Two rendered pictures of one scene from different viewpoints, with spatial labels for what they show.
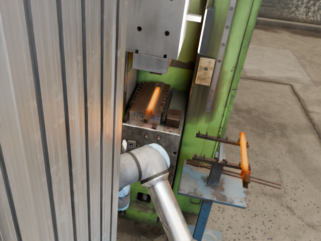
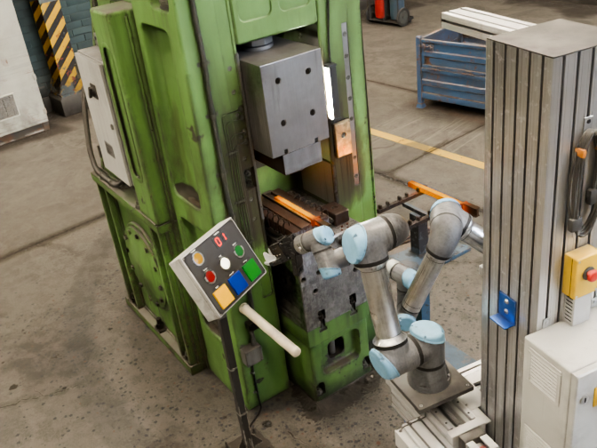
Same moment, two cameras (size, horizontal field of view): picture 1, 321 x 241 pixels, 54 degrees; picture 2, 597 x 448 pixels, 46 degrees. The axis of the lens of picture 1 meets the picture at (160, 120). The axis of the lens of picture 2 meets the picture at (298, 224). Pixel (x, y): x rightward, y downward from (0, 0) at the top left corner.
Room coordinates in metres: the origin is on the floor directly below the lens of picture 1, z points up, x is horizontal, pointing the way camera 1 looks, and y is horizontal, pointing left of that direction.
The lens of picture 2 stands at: (-0.57, 1.83, 2.55)
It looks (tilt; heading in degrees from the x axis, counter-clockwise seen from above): 29 degrees down; 323
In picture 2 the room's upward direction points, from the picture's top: 8 degrees counter-clockwise
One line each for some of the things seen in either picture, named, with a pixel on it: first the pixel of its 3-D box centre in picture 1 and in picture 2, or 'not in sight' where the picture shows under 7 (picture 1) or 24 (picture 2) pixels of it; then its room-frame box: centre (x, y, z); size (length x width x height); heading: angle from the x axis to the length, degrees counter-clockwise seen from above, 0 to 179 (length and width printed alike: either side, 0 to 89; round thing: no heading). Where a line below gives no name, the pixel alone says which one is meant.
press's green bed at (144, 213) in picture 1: (149, 177); (310, 328); (1.85, 0.02, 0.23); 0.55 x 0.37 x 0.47; 174
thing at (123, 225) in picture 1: (133, 220); (336, 391); (1.59, 0.11, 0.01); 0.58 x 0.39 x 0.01; 84
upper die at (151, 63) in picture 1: (156, 50); (276, 145); (1.85, 0.08, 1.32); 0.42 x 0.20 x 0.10; 174
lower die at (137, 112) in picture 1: (151, 100); (286, 214); (1.85, 0.08, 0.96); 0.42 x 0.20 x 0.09; 174
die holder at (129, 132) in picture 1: (155, 132); (300, 256); (1.85, 0.02, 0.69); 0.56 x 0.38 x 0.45; 174
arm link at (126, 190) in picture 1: (122, 183); (406, 277); (1.03, 0.14, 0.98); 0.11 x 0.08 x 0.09; 174
